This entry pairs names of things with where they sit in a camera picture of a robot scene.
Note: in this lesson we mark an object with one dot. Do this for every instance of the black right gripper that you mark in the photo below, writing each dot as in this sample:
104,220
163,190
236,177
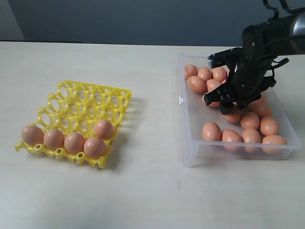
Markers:
242,93

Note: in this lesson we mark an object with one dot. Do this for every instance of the brown egg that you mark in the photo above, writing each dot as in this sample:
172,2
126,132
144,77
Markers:
219,73
251,136
260,109
211,132
274,140
190,70
74,143
269,126
212,84
231,136
204,73
196,84
249,120
53,139
233,117
213,104
32,135
104,129
95,148

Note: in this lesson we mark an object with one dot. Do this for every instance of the yellow plastic egg tray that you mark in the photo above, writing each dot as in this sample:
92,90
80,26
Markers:
77,106

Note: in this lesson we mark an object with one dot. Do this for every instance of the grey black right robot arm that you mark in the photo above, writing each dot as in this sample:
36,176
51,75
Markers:
265,47

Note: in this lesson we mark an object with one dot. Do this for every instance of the clear plastic bin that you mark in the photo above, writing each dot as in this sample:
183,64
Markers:
190,114

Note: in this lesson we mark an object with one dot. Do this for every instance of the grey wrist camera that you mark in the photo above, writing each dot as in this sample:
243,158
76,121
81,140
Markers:
228,57

